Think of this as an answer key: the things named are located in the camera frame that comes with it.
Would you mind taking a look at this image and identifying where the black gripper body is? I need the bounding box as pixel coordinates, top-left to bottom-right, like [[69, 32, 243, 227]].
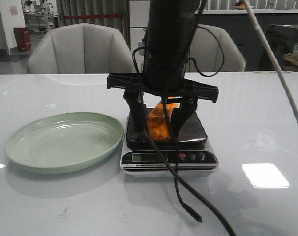
[[107, 73, 219, 103]]

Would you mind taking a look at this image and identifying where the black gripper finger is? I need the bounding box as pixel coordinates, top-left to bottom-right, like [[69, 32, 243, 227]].
[[123, 89, 146, 133], [171, 97, 198, 138]]

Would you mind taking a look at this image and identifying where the orange corn cob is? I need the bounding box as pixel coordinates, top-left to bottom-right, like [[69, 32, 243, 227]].
[[146, 102, 171, 142]]

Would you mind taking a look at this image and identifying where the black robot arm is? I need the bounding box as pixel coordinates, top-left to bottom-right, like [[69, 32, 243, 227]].
[[107, 0, 219, 142]]

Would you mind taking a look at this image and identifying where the black silver electronic kitchen scale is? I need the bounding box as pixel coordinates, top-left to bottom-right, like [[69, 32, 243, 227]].
[[120, 113, 219, 177]]

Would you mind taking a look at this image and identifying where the right grey upholstered chair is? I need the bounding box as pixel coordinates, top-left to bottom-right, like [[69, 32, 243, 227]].
[[187, 24, 246, 73]]

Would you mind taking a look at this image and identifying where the grey upholstered chair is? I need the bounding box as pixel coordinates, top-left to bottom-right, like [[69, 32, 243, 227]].
[[187, 24, 246, 73], [27, 23, 135, 74]]

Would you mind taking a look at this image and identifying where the pale green round plate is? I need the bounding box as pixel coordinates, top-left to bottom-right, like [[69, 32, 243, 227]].
[[4, 112, 124, 174]]

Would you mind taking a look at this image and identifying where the dark grey counter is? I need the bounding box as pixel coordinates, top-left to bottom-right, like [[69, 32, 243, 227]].
[[200, 10, 298, 71]]

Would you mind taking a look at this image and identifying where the left grey upholstered chair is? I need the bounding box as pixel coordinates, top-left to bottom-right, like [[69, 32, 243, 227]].
[[27, 23, 135, 74]]

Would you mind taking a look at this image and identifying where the white cabinet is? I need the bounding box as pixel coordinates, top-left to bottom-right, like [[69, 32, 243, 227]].
[[128, 0, 151, 73]]

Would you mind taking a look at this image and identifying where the fruit bowl on counter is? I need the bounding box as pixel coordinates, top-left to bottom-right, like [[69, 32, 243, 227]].
[[233, 0, 246, 10]]

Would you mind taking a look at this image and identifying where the black appliance at right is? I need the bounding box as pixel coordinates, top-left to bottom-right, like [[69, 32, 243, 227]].
[[265, 24, 298, 70]]

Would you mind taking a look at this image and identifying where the beige cushion at right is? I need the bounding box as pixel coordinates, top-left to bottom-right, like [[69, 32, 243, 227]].
[[283, 53, 298, 72]]

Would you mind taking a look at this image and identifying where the red trash bin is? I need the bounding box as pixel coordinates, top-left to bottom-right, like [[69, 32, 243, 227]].
[[14, 27, 31, 51]]

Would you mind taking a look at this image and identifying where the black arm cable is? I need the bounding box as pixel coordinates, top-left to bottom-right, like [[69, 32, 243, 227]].
[[131, 0, 238, 236]]

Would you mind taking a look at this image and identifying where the white grey cable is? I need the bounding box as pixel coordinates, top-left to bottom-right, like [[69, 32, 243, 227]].
[[241, 0, 298, 146]]

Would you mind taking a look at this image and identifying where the pink wall notice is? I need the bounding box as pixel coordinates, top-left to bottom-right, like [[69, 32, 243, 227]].
[[10, 6, 18, 16]]

